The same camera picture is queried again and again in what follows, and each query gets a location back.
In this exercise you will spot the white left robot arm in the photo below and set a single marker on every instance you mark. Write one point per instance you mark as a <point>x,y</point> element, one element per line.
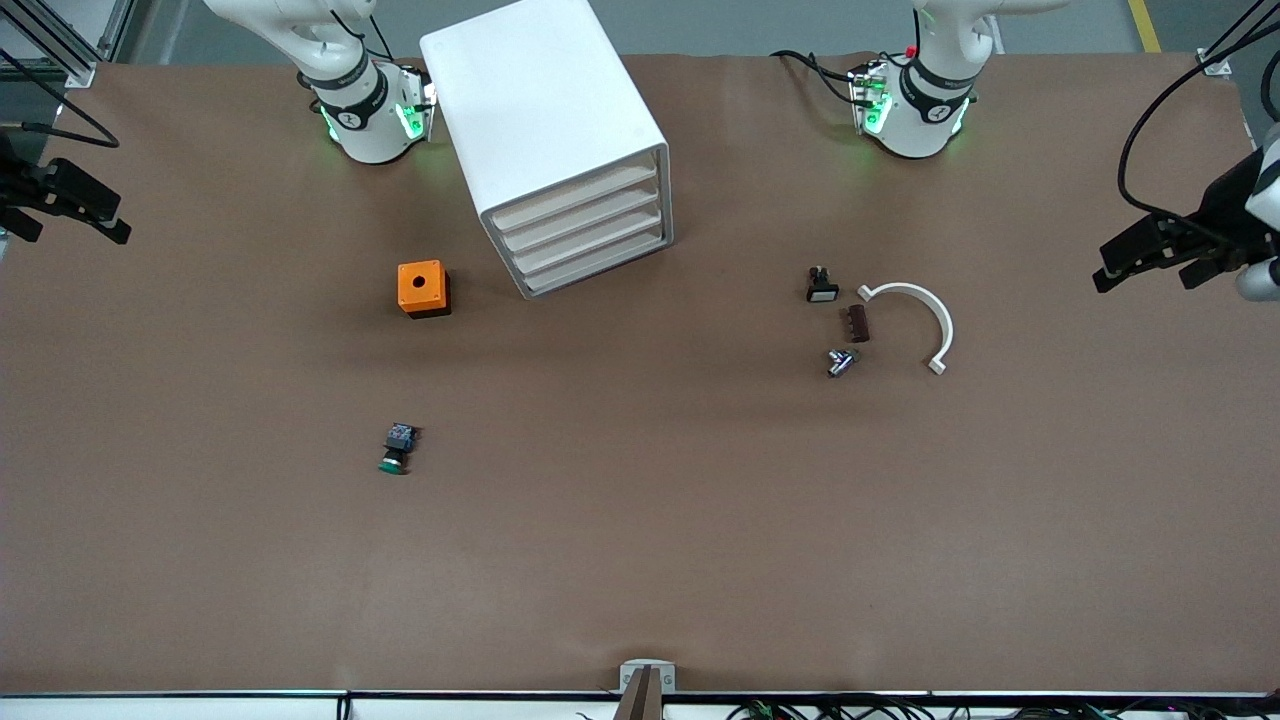
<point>920,130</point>

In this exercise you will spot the aluminium frame profile with bracket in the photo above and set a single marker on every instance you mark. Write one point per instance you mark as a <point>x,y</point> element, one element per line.
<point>80,75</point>
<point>1215,62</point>

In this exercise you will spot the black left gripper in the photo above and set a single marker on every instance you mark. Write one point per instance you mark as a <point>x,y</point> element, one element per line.
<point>1222,208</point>

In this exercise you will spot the small silver blue connector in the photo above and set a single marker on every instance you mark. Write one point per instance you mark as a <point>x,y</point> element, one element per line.
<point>842,362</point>

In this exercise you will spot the brown terminal block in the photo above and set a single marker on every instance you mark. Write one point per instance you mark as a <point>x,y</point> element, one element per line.
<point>857,324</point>

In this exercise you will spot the white lowest cabinet drawer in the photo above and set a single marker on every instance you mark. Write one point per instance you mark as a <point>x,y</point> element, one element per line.
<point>597,265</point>

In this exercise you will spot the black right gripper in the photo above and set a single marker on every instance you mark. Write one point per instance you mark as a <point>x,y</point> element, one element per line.
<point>22,186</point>

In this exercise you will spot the green push button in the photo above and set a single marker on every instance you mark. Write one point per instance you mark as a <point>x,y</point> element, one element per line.
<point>398,445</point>

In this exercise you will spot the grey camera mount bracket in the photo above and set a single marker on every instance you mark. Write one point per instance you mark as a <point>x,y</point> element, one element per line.
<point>645,690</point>

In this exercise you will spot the black white-faced switch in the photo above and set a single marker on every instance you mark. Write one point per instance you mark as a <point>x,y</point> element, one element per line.
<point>822,288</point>

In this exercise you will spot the white highest cabinet drawer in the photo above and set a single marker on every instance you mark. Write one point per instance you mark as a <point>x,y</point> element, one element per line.
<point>575,198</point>

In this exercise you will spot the white curved plastic arc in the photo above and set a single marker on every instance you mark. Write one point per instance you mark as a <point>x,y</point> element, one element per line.
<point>940,320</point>

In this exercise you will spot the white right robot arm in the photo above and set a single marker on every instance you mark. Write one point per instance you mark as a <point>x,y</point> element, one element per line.
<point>365,130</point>

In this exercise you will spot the orange box with hole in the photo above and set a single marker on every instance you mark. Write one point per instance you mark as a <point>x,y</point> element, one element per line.
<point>420,285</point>

